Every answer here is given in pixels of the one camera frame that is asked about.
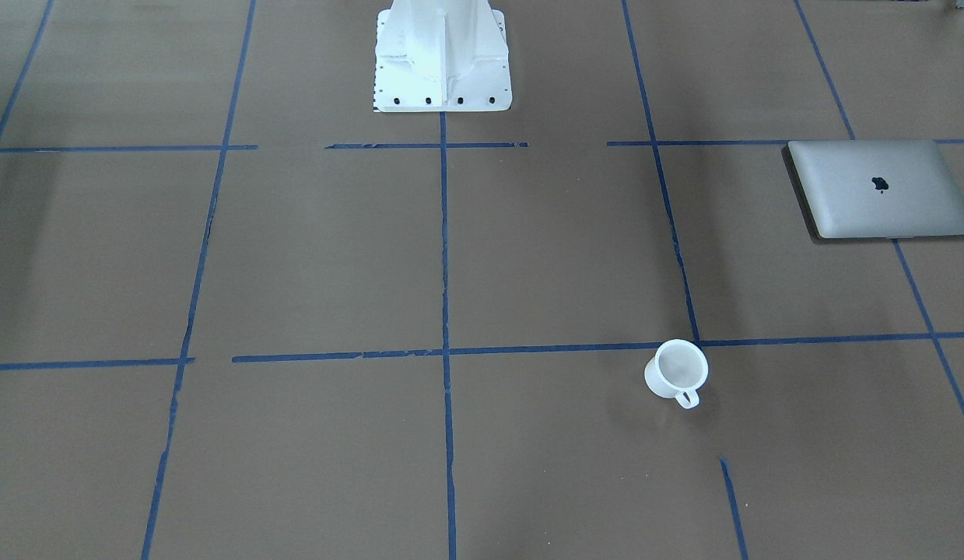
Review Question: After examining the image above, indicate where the white plastic cup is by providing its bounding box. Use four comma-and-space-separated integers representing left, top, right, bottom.
643, 339, 709, 410

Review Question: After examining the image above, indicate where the silver closed laptop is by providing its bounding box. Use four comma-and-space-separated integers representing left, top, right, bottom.
785, 139, 964, 239

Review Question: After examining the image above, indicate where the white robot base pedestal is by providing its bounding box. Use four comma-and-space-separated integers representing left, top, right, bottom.
373, 1, 513, 113

